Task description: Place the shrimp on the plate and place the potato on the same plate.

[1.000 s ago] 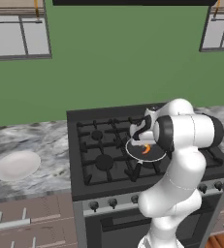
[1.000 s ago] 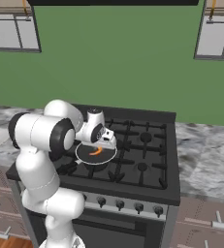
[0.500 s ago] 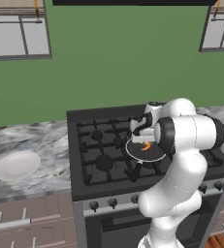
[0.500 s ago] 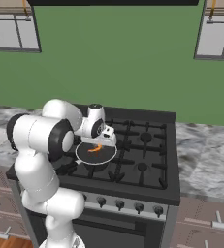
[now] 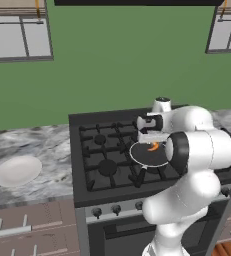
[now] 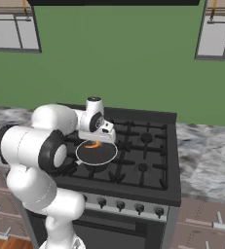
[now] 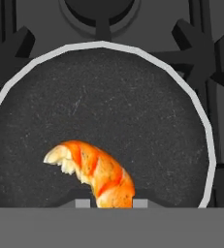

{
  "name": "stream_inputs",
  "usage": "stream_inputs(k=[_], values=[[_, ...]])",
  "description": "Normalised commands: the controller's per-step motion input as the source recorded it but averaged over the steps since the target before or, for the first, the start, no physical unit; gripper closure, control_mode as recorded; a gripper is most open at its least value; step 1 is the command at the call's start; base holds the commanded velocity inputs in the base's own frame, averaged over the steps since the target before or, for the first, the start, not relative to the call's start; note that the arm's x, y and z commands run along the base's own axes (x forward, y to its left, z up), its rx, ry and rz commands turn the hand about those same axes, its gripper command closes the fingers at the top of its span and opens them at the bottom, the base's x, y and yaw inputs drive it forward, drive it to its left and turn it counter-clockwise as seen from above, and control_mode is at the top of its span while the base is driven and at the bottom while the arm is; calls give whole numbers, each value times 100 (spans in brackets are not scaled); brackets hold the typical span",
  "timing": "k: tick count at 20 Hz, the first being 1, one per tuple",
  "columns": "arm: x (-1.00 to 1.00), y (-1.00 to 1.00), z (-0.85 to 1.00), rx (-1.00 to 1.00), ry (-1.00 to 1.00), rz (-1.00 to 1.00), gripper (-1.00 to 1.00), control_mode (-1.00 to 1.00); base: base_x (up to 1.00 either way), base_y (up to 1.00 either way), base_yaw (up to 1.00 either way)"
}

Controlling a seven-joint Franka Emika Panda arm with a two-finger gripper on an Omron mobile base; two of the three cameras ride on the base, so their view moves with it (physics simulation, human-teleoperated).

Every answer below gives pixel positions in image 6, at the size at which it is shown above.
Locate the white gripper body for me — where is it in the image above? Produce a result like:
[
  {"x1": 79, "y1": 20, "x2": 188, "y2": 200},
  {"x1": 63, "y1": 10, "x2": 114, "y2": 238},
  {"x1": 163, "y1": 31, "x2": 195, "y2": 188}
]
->
[{"x1": 77, "y1": 129, "x2": 117, "y2": 144}]

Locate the orange shrimp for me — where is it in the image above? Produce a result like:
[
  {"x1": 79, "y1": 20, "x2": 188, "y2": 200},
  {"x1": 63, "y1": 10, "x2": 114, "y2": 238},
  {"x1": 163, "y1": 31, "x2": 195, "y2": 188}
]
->
[{"x1": 84, "y1": 140, "x2": 101, "y2": 150}]

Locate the black pan with silver rim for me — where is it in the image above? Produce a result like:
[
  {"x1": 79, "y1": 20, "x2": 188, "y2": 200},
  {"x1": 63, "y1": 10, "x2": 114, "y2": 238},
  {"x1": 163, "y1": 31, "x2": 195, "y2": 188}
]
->
[{"x1": 68, "y1": 139, "x2": 119, "y2": 173}]

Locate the black gas stove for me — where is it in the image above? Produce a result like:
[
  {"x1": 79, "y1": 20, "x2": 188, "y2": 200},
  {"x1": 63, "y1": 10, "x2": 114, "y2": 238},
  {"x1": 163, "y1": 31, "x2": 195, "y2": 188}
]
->
[{"x1": 20, "y1": 102, "x2": 182, "y2": 249}]

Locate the black oven door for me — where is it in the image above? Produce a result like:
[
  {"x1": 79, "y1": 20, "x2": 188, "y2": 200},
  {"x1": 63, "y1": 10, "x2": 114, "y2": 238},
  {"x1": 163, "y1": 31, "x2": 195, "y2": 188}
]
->
[{"x1": 26, "y1": 208, "x2": 168, "y2": 249}]

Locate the black oven door handle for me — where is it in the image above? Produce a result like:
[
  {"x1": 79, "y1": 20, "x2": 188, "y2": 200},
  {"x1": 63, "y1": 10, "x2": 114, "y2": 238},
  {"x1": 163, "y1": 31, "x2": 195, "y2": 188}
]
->
[{"x1": 79, "y1": 215, "x2": 148, "y2": 235}]

